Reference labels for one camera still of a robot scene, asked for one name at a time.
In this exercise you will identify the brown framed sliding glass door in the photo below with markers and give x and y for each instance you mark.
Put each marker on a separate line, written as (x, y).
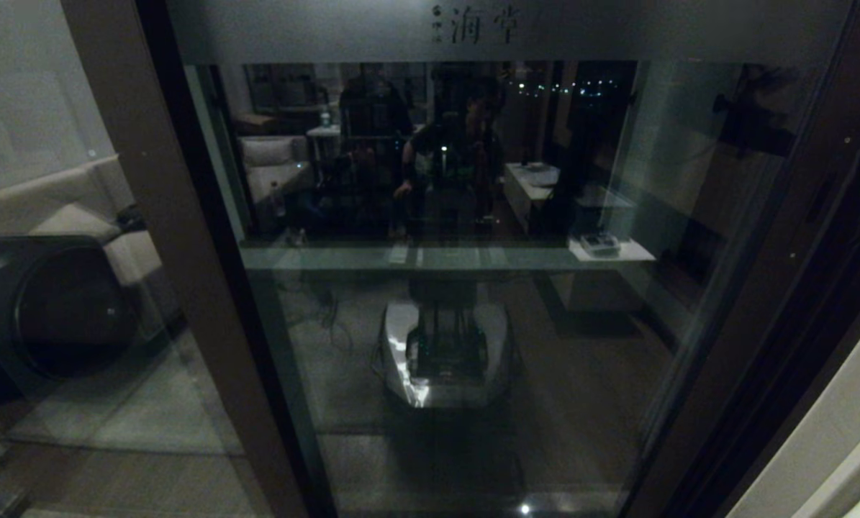
(761, 288)

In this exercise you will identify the brown framed fixed glass panel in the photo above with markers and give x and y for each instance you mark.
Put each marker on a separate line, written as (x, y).
(210, 324)

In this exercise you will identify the dark green cloth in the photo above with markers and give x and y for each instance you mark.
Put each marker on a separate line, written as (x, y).
(130, 216)

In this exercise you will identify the beige sofa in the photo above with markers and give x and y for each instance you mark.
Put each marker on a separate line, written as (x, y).
(131, 255)

